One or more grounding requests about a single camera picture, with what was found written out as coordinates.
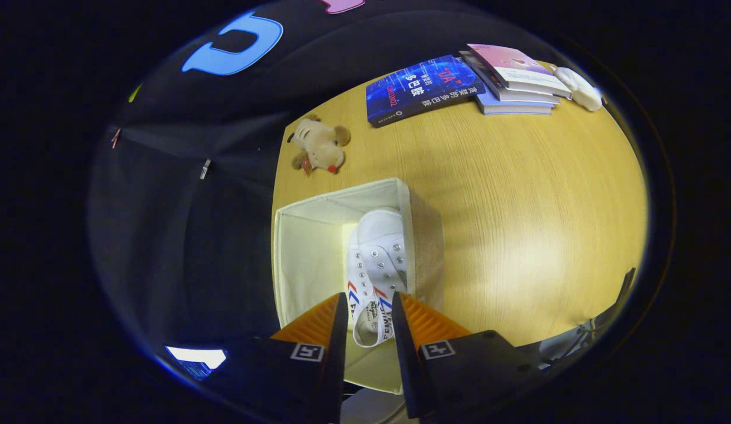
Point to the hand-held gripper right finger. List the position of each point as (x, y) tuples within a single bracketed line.
[(409, 365)]

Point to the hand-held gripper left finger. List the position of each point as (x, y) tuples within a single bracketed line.
[(336, 359)]

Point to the cream fabric storage box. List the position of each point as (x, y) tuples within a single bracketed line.
[(306, 259)]

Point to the lit monitor screen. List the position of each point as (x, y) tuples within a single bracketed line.
[(200, 357)]

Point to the beige plush toy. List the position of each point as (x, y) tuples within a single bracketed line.
[(319, 144)]

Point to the silver clip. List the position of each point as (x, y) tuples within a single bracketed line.
[(205, 169)]

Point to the blue cover book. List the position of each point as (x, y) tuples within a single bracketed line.
[(424, 88)]

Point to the light blue book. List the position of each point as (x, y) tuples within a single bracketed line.
[(512, 108)]

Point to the pink cover book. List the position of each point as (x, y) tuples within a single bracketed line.
[(512, 65)]

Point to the white crumpled cloth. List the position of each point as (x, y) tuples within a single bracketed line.
[(580, 89)]

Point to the dark metal frame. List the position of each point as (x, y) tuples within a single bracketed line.
[(607, 318)]

